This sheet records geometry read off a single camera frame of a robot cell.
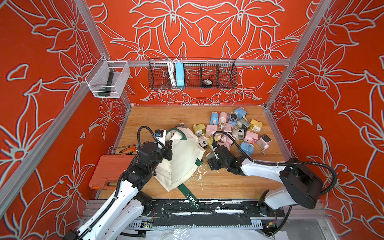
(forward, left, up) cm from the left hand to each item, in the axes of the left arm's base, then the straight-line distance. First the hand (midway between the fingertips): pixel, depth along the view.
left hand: (171, 140), depth 75 cm
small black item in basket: (+41, -18, +7) cm, 46 cm away
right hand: (+1, -24, -19) cm, 30 cm away
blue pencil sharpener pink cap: (+28, -25, -14) cm, 40 cm away
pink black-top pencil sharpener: (+11, -55, -14) cm, 57 cm away
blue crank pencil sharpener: (+8, -45, -16) cm, 49 cm away
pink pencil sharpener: (+30, -31, -14) cm, 45 cm away
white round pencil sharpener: (+26, -45, -15) cm, 54 cm away
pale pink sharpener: (+16, -48, -16) cm, 53 cm away
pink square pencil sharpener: (+22, -23, -17) cm, 35 cm away
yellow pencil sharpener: (+22, -14, -16) cm, 31 cm away
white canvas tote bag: (-6, -4, -21) cm, 22 cm away
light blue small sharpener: (+30, -38, -15) cm, 51 cm away
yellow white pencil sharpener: (+27, -54, -17) cm, 63 cm away
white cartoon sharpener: (+10, -17, -16) cm, 26 cm away
